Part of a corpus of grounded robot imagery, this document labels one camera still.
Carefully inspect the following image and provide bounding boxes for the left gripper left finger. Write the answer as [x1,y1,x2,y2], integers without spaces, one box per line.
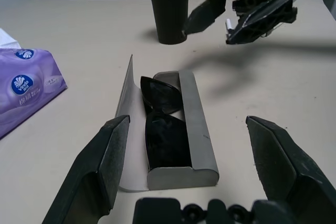
[43,114,131,224]

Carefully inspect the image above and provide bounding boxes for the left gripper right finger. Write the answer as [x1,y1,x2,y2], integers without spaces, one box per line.
[245,115,336,224]

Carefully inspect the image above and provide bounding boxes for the black sunglasses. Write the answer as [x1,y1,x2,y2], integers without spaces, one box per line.
[140,76,192,172]

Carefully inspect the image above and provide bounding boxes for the grey glasses case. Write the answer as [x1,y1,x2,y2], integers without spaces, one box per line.
[114,54,219,193]

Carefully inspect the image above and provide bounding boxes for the black plastic cup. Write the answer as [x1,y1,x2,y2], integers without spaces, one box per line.
[145,0,192,46]

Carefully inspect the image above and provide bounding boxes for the purple tissue pack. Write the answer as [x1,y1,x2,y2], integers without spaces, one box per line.
[0,48,68,140]

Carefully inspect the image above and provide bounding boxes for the white tissue sheet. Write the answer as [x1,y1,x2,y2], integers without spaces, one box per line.
[0,27,22,49]

